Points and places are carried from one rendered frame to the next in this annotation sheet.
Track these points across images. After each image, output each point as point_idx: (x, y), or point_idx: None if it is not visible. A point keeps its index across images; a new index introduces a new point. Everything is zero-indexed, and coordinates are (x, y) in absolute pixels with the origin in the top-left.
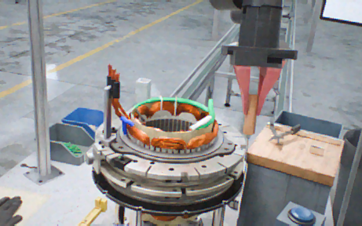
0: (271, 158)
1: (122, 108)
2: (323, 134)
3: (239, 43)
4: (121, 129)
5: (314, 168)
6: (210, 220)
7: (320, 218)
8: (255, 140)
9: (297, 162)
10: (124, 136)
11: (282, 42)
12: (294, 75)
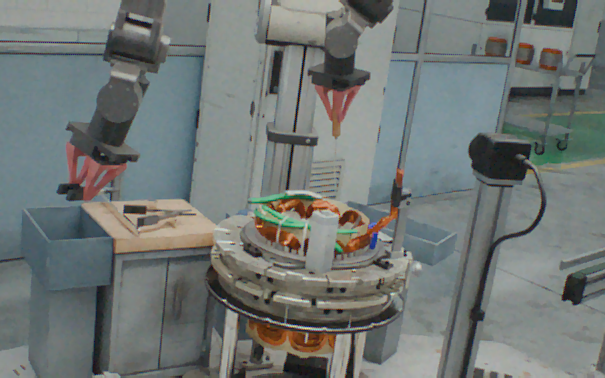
0: (210, 221)
1: (375, 225)
2: (88, 211)
3: (353, 71)
4: (369, 257)
5: (185, 205)
6: (216, 369)
7: (233, 212)
8: (188, 234)
9: (190, 212)
10: (373, 250)
11: (79, 124)
12: None
